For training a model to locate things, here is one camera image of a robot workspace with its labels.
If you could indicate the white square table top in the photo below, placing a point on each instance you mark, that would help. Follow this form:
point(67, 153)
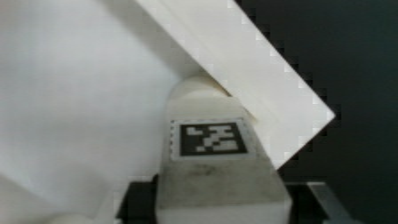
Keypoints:
point(94, 56)

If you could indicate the white table leg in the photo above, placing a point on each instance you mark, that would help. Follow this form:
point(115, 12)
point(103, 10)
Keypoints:
point(218, 184)

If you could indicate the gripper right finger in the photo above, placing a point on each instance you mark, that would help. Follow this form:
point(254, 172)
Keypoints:
point(316, 208)

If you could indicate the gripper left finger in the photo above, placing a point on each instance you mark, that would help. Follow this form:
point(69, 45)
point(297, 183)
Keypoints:
point(135, 208)

